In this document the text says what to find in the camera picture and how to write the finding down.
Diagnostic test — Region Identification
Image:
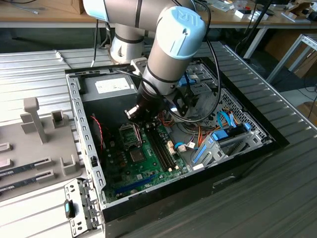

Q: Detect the grey cable with metal plug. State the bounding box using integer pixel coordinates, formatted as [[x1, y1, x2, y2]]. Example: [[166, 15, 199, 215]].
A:
[[53, 19, 100, 69]]

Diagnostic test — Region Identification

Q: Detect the dark RAM stick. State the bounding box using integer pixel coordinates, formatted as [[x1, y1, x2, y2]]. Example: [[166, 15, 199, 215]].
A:
[[0, 177, 39, 193], [0, 161, 38, 178]]

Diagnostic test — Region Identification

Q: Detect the black camera cable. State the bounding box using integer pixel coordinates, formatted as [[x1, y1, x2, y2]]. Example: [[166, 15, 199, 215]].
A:
[[108, 0, 221, 124]]

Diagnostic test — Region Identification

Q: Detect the grey power supply unit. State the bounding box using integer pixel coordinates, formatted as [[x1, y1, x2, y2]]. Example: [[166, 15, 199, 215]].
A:
[[79, 74, 139, 122]]

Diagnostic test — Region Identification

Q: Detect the black PC case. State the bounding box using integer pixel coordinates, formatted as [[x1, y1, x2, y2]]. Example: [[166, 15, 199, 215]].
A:
[[63, 57, 290, 238]]

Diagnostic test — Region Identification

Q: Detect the open cardboard box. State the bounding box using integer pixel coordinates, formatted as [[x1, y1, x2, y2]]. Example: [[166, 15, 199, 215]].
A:
[[284, 0, 317, 23]]

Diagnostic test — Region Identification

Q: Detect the red black twisted wire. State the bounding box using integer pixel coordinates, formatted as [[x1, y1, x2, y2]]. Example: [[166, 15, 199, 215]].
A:
[[90, 114, 108, 151]]

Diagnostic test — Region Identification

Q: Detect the black RAM slot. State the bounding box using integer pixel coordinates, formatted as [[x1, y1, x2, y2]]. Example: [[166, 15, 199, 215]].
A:
[[151, 127, 173, 171], [148, 128, 170, 172], [145, 128, 167, 172], [154, 126, 175, 170]]

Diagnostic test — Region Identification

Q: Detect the large brown cardboard box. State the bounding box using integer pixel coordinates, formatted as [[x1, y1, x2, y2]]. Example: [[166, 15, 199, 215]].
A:
[[294, 49, 317, 79]]

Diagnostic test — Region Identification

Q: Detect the white camera with black bracket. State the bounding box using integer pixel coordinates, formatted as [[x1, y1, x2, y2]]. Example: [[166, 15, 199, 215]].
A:
[[130, 57, 149, 75], [169, 90, 189, 117]]

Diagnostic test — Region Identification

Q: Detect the black latch with teal stripe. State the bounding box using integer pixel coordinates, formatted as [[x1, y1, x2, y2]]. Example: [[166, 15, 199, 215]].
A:
[[63, 200, 76, 219]]

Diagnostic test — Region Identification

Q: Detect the metal socket cover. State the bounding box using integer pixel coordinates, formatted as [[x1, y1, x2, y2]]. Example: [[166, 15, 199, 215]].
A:
[[118, 123, 142, 149]]

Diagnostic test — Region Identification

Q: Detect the hard disk in blue carrier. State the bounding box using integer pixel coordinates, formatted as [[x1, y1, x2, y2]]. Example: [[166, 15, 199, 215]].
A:
[[210, 123, 250, 144]]

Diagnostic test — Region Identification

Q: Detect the black slanted pole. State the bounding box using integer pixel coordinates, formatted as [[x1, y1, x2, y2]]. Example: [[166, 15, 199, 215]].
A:
[[235, 0, 273, 59]]

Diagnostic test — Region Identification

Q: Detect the CPU with silver top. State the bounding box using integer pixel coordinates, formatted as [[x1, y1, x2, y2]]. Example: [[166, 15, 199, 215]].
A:
[[129, 149, 146, 162]]

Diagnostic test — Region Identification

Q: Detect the green motherboard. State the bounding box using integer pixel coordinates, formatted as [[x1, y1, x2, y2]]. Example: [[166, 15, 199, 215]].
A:
[[103, 122, 190, 203]]

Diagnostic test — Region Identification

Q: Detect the blue wire with white plug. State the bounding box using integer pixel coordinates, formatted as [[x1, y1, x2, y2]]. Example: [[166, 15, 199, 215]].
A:
[[174, 141, 196, 151]]

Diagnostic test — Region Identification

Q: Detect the aluminium profile frame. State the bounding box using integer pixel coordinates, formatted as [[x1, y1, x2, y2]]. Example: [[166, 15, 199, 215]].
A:
[[266, 33, 317, 85]]

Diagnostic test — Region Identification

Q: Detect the grey parts rack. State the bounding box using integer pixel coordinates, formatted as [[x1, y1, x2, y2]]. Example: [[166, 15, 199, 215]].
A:
[[0, 97, 84, 196]]

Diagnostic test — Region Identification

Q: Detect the CPU socket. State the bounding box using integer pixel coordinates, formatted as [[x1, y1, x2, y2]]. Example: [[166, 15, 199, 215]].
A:
[[128, 147, 147, 164]]

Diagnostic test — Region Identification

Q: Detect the perforated metal disk bay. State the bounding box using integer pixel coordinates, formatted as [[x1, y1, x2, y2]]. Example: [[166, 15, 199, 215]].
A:
[[192, 88, 273, 171]]

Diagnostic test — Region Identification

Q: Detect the blue expansion slot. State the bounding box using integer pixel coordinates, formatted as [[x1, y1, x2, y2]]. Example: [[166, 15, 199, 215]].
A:
[[114, 172, 157, 195]]

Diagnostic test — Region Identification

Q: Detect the blue drive bay latch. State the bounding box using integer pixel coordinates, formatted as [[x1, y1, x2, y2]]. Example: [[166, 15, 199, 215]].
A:
[[177, 74, 199, 87]]

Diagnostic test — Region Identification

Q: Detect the thin grey desk cable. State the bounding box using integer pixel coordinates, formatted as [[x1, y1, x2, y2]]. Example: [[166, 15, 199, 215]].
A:
[[9, 0, 48, 14]]

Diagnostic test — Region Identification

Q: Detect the wooden desk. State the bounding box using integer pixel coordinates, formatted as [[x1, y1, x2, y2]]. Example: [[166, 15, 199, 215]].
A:
[[0, 0, 317, 59]]

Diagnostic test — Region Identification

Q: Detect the blue flat data wire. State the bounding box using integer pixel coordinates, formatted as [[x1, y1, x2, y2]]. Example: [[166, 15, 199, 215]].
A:
[[216, 111, 237, 128]]

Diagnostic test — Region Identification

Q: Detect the small white box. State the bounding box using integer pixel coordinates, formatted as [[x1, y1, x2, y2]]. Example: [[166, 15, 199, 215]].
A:
[[234, 9, 269, 20]]

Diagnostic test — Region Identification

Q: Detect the blue plastic rail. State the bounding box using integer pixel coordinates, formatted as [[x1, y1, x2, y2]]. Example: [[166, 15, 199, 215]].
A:
[[192, 143, 208, 164]]

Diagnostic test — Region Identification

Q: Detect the metal optical drive bay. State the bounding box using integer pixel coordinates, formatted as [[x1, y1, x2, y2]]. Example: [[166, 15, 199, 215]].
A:
[[173, 63, 222, 117]]

